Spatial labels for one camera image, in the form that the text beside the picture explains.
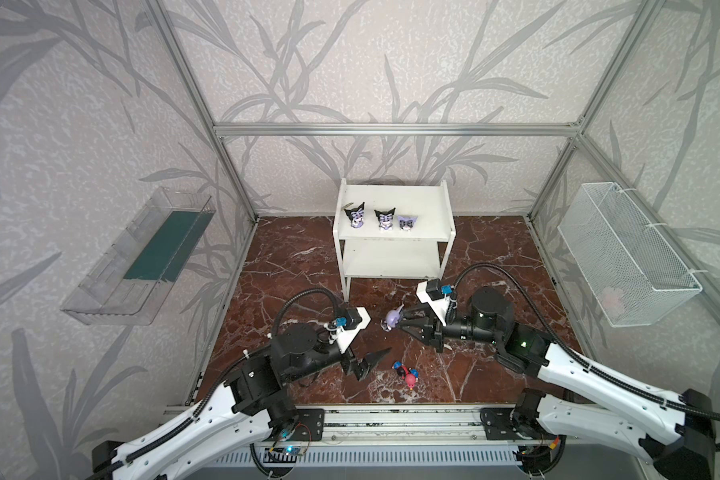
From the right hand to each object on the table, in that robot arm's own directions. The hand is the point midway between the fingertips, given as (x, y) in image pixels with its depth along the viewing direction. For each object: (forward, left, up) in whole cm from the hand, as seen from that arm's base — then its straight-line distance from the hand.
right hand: (401, 308), depth 64 cm
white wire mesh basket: (+5, -49, +6) cm, 49 cm away
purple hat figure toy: (-2, +2, 0) cm, 3 cm away
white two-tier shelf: (+18, +2, +5) cm, 19 cm away
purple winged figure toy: (+18, -2, +8) cm, 20 cm away
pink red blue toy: (-8, -3, -26) cm, 28 cm away
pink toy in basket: (+6, -53, -8) cm, 54 cm away
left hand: (-3, +5, -1) cm, 5 cm away
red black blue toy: (-5, -1, -26) cm, 27 cm away
